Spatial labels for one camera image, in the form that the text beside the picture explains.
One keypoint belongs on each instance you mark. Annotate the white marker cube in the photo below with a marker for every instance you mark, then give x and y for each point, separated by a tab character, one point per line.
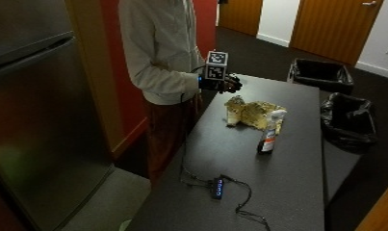
216	65

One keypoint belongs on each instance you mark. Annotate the crumpled yellow cloth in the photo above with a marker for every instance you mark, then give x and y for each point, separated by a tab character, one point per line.
253	113

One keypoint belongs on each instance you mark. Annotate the white spray bottle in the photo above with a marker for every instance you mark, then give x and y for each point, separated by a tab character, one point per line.
270	132

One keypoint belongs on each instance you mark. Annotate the person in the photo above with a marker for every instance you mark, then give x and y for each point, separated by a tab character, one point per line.
161	64

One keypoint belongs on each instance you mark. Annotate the black lined trash bin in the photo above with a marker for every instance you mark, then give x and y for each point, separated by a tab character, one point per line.
321	74
348	121

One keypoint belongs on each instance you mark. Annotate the wooden door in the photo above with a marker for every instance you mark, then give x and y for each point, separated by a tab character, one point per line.
334	29
240	16

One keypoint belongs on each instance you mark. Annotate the black usb hub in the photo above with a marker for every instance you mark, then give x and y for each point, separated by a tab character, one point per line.
217	188

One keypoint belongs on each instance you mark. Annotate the stainless steel refrigerator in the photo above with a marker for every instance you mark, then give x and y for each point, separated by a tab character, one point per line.
40	115

